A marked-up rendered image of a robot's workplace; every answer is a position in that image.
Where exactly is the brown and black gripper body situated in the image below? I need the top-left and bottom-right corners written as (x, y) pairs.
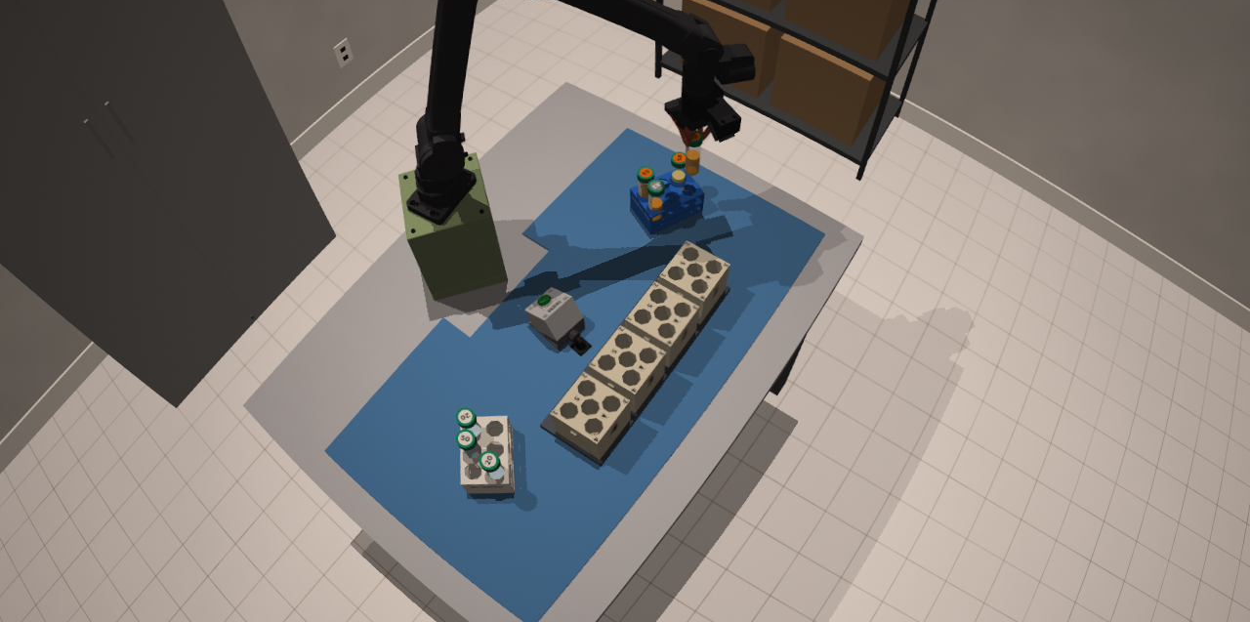
top-left (664, 86), bottom-right (714, 131)

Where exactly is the beige tube rack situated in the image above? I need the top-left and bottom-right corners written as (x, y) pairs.
top-left (460, 416), bottom-right (515, 493)

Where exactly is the beige block with holes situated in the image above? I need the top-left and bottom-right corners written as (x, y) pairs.
top-left (589, 325), bottom-right (666, 413)
top-left (551, 372), bottom-right (631, 460)
top-left (659, 241), bottom-right (730, 323)
top-left (625, 281), bottom-right (699, 368)

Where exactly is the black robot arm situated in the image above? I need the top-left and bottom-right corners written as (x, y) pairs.
top-left (406, 0), bottom-right (756, 225)

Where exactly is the blue bench mat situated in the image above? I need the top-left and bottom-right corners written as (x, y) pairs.
top-left (325, 127), bottom-right (825, 622)

